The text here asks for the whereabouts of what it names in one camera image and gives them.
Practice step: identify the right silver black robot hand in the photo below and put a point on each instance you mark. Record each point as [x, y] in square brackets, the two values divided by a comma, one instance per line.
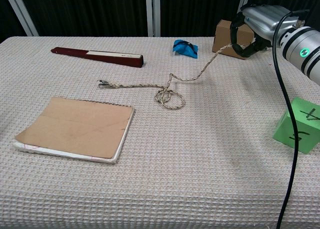
[260, 19]

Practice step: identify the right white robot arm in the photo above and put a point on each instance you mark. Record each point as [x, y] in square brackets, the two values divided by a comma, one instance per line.
[300, 41]

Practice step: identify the small brown cardboard box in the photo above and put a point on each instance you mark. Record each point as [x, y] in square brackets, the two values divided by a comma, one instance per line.
[222, 36]

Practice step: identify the blue crumpled wrapper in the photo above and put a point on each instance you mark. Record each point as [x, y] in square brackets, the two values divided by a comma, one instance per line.
[182, 47]

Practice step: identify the green paper cube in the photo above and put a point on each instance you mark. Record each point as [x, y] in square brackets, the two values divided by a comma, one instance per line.
[310, 139]

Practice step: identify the beige waffle tablecloth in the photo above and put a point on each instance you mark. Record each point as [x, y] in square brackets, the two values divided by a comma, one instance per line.
[200, 164]

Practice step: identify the dark red folded fan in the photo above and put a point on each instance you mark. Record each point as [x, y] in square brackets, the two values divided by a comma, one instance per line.
[100, 56]

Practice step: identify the brown cover spiral notebook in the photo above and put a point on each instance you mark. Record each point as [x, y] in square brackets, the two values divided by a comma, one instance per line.
[75, 129]

